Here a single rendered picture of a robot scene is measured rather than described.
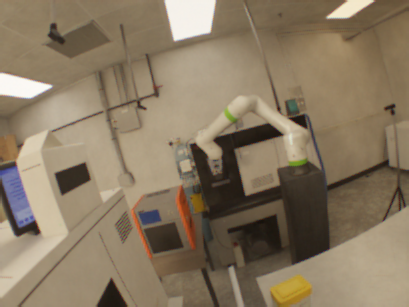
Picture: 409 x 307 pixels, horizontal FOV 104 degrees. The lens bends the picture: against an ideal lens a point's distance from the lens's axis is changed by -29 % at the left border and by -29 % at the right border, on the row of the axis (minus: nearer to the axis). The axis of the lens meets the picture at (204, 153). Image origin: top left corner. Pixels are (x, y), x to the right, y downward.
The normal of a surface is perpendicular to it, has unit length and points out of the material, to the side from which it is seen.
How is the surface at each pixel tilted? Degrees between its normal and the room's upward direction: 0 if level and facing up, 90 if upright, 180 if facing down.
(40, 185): 90
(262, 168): 90
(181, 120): 90
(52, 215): 90
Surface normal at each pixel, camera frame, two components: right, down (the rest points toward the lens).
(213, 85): 0.04, 0.11
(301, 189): -0.16, 0.17
